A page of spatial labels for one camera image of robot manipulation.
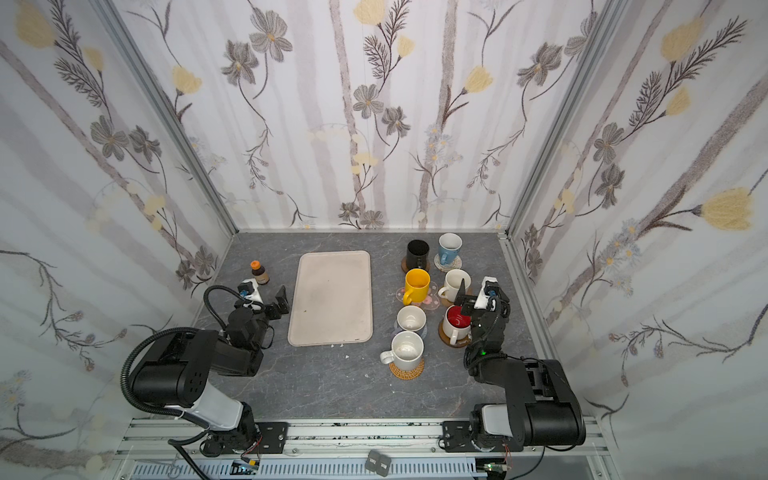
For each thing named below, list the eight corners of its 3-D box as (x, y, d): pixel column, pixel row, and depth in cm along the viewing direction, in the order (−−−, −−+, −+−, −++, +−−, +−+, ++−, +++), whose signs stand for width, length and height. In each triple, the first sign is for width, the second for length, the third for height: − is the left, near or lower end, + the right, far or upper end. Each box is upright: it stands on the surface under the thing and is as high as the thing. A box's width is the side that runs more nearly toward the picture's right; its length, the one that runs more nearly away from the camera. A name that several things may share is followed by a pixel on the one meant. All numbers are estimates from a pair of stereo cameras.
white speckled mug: (380, 372, 87) (380, 360, 79) (381, 344, 92) (381, 330, 85) (422, 372, 87) (425, 360, 79) (420, 344, 92) (423, 330, 85)
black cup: (407, 278, 109) (409, 261, 101) (406, 257, 115) (408, 239, 107) (427, 278, 109) (431, 261, 101) (425, 257, 115) (428, 239, 107)
